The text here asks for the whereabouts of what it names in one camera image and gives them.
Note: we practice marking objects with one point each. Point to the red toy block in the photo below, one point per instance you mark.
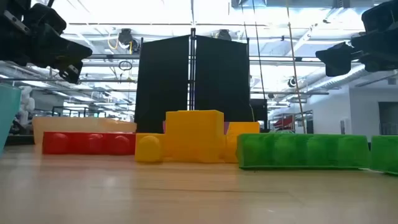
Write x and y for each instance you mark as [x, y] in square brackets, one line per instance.
[87, 143]

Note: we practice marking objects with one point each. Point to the black folding screen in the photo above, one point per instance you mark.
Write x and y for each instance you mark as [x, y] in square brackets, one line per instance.
[161, 87]

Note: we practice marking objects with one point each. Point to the orange translucent plastic bin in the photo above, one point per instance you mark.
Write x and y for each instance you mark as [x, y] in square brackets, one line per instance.
[77, 124]

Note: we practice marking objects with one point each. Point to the red translucent plastic bin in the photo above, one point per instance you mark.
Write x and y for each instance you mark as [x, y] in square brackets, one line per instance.
[226, 127]

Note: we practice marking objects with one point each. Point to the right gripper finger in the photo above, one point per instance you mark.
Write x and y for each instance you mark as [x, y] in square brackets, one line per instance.
[337, 59]

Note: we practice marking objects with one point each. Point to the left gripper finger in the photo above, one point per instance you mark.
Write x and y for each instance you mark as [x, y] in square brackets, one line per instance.
[65, 49]
[71, 73]

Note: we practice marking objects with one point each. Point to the large orange-yellow toy block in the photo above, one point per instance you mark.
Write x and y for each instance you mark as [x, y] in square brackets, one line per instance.
[194, 133]

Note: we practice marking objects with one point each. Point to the teal translucent plastic bin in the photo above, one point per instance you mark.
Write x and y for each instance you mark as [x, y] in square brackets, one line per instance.
[6, 118]

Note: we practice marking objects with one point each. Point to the white robot figure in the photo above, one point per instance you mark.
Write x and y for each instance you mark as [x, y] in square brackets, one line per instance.
[26, 102]

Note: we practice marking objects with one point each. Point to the shelf with red bins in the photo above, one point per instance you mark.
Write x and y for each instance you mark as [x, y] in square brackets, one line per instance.
[284, 123]

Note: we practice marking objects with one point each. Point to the black computer tower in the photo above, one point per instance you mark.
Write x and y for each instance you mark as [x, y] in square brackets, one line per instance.
[259, 115]

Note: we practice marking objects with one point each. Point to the yellow toy block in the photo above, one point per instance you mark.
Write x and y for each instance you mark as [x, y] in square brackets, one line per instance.
[149, 147]
[245, 127]

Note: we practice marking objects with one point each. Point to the long green toy block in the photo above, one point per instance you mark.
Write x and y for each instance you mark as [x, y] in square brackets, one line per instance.
[301, 151]

